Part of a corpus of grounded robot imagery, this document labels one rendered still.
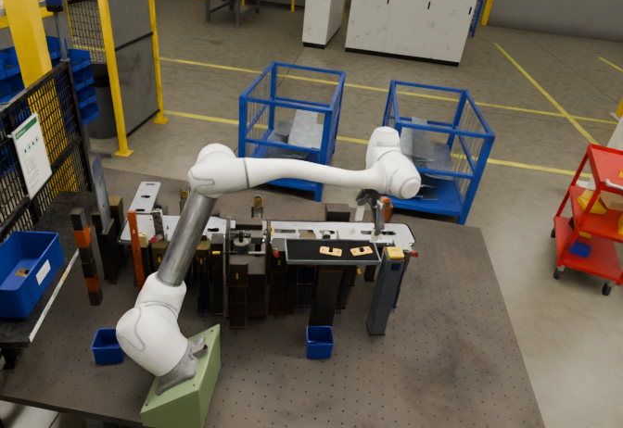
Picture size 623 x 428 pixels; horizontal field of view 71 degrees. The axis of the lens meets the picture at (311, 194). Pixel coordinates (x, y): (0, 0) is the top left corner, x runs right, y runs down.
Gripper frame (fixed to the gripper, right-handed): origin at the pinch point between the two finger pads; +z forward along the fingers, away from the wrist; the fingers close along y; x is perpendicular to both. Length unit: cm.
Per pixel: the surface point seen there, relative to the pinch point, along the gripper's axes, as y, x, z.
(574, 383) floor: -21, -157, 127
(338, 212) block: 45, -11, 25
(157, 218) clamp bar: 35, 75, 10
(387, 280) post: -6.2, -11.6, 23.8
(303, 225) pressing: 42, 9, 27
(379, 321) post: -6, -13, 48
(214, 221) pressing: 53, 50, 28
